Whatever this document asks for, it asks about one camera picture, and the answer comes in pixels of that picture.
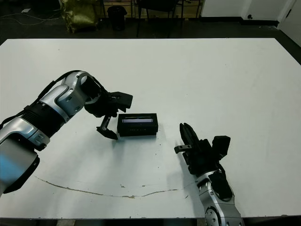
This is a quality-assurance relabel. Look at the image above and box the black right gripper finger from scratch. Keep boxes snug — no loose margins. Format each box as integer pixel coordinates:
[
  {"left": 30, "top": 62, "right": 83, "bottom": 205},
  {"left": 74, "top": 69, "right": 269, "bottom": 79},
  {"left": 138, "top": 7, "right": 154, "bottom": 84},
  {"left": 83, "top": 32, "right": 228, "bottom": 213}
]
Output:
[
  {"left": 180, "top": 122, "right": 193, "bottom": 147},
  {"left": 184, "top": 122, "right": 200, "bottom": 146}
]

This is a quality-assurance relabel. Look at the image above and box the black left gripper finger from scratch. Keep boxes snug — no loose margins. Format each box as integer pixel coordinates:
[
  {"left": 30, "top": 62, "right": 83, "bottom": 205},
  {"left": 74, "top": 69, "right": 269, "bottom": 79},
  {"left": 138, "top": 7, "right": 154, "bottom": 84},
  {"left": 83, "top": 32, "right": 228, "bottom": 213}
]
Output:
[{"left": 96, "top": 116, "right": 118, "bottom": 141}]

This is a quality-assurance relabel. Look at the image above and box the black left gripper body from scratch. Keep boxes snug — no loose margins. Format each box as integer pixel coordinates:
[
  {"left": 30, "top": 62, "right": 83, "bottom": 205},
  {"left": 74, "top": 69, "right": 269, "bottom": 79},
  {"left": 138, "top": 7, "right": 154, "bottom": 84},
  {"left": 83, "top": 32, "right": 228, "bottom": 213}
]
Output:
[{"left": 86, "top": 90, "right": 118, "bottom": 117}]

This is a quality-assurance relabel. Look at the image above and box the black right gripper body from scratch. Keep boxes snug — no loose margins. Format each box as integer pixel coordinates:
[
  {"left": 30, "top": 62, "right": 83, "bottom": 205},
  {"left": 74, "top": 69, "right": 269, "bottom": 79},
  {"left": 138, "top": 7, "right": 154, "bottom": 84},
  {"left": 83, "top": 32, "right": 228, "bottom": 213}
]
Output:
[{"left": 174, "top": 139, "right": 221, "bottom": 176}]

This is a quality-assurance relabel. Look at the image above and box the black box lid with window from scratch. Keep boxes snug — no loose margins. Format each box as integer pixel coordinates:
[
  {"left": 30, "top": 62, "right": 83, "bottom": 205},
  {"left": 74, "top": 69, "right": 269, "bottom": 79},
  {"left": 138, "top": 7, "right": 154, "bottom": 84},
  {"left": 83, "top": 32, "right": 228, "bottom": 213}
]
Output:
[{"left": 117, "top": 113, "right": 158, "bottom": 137}]

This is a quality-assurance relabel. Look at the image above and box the black trash bin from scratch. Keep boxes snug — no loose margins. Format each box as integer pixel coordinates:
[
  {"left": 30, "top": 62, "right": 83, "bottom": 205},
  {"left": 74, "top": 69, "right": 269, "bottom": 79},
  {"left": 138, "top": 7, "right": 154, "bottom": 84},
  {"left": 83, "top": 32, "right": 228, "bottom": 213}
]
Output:
[{"left": 107, "top": 6, "right": 127, "bottom": 31}]

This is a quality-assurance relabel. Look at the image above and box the large crinkled plastic bag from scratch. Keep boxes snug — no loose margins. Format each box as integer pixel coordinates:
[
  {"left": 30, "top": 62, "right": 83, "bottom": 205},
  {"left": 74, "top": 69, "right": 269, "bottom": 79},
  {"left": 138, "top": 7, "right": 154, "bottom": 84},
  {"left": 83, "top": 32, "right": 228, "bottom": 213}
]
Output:
[{"left": 60, "top": 0, "right": 98, "bottom": 33}]

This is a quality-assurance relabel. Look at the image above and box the black chair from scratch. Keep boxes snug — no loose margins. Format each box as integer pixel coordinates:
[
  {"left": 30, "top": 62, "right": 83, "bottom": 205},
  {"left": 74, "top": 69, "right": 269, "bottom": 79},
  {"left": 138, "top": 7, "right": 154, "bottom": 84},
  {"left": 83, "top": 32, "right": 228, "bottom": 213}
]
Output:
[{"left": 136, "top": 0, "right": 187, "bottom": 38}]

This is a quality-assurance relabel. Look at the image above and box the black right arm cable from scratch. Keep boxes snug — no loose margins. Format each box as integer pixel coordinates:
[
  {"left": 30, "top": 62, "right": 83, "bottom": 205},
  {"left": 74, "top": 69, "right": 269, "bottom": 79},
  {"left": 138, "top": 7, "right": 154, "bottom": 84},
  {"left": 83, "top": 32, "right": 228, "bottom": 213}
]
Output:
[{"left": 216, "top": 162, "right": 229, "bottom": 179}]

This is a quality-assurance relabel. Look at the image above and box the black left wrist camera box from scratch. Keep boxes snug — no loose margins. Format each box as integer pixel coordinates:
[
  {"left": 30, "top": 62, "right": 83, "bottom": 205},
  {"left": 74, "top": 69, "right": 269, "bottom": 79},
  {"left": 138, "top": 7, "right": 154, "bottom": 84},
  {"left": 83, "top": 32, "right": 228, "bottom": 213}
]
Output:
[{"left": 110, "top": 92, "right": 134, "bottom": 113}]

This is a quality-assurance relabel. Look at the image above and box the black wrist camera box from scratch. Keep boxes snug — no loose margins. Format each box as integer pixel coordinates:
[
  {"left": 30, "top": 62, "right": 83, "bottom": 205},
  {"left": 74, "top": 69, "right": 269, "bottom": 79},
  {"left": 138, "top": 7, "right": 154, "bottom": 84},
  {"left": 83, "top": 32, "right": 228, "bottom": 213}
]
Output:
[
  {"left": 211, "top": 135, "right": 231, "bottom": 159},
  {"left": 110, "top": 92, "right": 134, "bottom": 113}
]

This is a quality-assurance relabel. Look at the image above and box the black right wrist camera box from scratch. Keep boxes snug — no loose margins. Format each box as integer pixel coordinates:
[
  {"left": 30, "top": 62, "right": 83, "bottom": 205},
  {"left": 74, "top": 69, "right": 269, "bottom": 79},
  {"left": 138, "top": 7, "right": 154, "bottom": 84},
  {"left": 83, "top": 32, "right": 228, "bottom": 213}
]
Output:
[{"left": 211, "top": 135, "right": 231, "bottom": 159}]

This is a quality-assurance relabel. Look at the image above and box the thin white floor cable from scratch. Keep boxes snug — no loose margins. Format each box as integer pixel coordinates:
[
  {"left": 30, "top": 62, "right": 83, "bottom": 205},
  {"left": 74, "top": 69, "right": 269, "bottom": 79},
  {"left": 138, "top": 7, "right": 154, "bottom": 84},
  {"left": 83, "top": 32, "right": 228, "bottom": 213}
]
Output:
[{"left": 0, "top": 9, "right": 62, "bottom": 25}]

